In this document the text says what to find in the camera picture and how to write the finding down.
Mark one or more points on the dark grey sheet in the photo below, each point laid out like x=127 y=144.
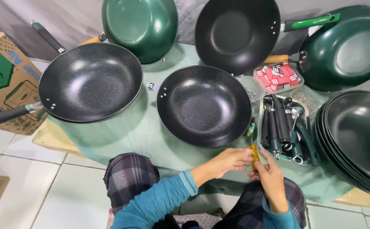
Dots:
x=291 y=41

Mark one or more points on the person's plaid trousers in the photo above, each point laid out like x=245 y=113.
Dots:
x=131 y=178

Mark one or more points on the pale green table cloth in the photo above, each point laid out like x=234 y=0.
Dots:
x=134 y=136

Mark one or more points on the person's left hand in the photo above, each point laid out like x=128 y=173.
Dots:
x=228 y=162

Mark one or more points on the clear tub of red packets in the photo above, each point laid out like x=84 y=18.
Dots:
x=279 y=78

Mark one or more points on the stack of black woks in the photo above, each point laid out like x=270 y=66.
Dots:
x=356 y=140

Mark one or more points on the clear tub of metal nuts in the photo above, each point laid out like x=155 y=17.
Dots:
x=306 y=100

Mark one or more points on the small green wok grip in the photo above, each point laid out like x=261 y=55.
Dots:
x=251 y=127

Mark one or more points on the printed cardboard box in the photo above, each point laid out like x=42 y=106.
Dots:
x=8 y=86

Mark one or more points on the grey backdrop cloth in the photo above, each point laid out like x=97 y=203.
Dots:
x=76 y=19

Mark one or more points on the person's right hand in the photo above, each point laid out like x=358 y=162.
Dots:
x=271 y=178

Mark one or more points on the metal tray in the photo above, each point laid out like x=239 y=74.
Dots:
x=302 y=159

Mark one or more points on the low wooden table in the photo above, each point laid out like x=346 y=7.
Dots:
x=53 y=138

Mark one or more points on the clear tub of screws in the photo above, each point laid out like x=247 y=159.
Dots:
x=251 y=93

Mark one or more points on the person's left fingers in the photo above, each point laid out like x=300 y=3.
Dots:
x=242 y=157

